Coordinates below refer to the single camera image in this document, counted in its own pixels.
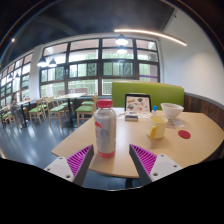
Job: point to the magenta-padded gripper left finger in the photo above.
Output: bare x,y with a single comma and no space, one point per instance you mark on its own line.
78,160

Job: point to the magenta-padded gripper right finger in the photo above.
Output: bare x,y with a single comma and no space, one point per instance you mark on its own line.
146,160

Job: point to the clear bottle with red cap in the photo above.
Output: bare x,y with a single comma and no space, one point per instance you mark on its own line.
105,130

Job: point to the flat round red coaster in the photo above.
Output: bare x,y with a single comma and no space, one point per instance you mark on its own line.
184,134

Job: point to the small printed card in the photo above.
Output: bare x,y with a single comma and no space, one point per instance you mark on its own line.
176,123

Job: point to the small blue-capped tube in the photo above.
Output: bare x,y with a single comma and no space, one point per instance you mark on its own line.
154,110

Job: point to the group of green-seated wooden chairs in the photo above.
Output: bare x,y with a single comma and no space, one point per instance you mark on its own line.
56,109

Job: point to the white bowl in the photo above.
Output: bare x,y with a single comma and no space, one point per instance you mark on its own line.
172,110

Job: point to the white paper sheets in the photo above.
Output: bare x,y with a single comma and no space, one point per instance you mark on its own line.
119,111

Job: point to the black tablet with stickers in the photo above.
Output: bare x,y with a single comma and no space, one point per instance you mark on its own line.
138,104

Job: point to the light wooden dining table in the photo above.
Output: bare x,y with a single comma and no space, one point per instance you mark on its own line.
26,101
69,96

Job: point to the group of pendant lamps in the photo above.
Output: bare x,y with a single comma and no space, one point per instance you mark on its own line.
121,40

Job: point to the long linear ceiling light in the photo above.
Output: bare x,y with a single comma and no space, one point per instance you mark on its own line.
153,33

